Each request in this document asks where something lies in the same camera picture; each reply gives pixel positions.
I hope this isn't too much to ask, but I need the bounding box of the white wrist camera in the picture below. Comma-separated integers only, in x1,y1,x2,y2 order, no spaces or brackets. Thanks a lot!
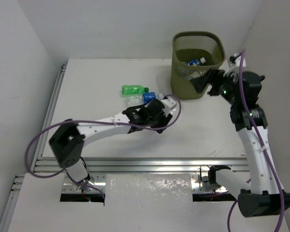
160,97,177,115
223,52,242,76

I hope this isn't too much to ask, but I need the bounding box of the green plastic bottle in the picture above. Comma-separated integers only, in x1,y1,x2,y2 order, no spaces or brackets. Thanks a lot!
122,85,149,96

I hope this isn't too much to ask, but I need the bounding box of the olive green mesh bin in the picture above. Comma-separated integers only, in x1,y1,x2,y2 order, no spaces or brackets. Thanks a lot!
171,31,226,100

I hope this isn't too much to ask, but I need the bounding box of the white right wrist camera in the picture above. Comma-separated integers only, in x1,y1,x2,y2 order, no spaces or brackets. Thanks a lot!
223,52,242,76

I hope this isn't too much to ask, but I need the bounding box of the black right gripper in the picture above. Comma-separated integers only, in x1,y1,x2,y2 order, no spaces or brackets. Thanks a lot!
190,67,241,105

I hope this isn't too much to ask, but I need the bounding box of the aluminium frame rail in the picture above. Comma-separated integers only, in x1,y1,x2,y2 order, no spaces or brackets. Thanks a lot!
13,61,280,194

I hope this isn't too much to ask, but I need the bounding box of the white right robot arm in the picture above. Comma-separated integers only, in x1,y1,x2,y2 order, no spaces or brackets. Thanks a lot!
190,70,290,218

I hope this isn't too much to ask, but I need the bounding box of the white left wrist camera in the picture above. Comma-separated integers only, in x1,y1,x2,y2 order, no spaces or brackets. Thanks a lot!
160,97,177,115

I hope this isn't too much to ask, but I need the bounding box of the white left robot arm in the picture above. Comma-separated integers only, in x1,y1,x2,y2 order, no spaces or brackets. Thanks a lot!
49,97,177,189

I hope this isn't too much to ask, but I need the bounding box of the clear bottle dark blue label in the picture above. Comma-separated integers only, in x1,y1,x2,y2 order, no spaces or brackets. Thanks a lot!
187,58,206,66

